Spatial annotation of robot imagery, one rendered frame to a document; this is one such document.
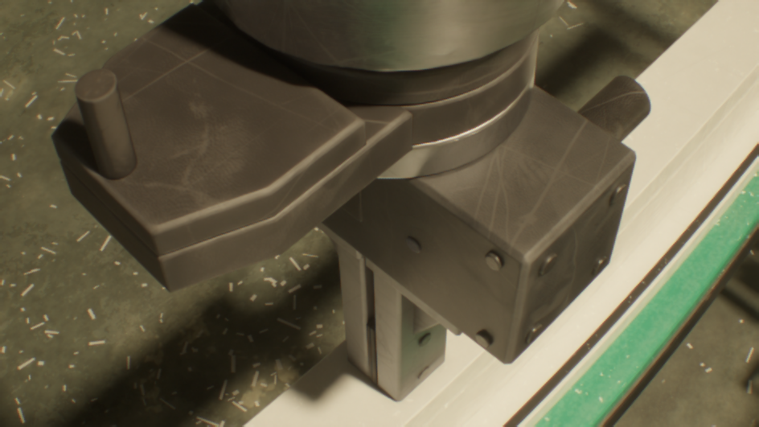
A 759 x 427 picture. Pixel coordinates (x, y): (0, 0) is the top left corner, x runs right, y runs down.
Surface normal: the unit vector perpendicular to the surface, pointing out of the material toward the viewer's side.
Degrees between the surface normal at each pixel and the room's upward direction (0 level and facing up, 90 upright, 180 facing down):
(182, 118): 0
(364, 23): 90
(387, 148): 90
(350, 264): 90
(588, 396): 0
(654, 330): 0
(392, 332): 90
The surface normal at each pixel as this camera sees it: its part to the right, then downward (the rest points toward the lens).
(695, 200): -0.02, -0.62
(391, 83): -0.05, 0.78
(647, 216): 0.72, 0.54
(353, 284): -0.69, 0.57
